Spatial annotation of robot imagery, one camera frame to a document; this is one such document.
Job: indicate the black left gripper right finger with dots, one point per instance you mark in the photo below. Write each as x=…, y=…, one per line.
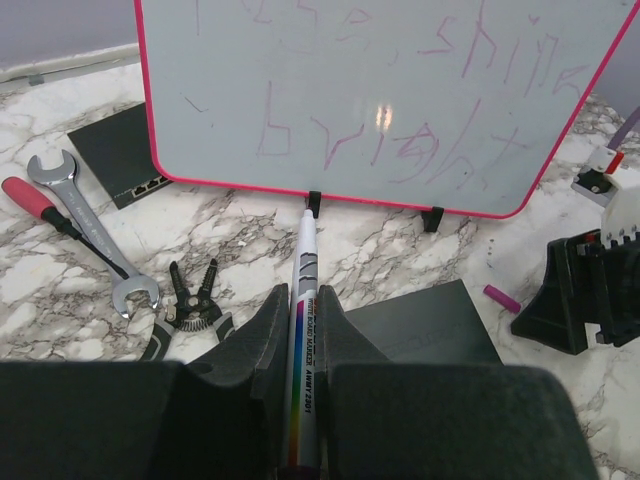
x=384, y=420

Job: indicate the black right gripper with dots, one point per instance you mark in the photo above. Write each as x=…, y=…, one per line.
x=585, y=283

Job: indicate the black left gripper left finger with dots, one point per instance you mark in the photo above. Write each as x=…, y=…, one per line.
x=217, y=417

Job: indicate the pink marker cap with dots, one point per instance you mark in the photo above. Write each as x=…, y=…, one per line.
x=502, y=298

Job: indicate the white whiteboard marker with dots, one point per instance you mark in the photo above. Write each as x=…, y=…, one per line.
x=300, y=447

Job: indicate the pink framed whiteboard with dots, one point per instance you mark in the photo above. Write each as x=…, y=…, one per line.
x=460, y=105

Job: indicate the black flat network switch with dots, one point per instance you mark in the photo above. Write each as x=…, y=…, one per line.
x=438, y=325

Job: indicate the black handled wire stripper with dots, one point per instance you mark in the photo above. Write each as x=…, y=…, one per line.
x=190, y=313

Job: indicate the black wire whiteboard stand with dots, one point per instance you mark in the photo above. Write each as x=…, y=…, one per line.
x=431, y=218

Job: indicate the red handled wrench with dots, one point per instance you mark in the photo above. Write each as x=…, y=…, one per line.
x=53, y=196

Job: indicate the black rear network switch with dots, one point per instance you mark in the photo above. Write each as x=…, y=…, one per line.
x=117, y=151

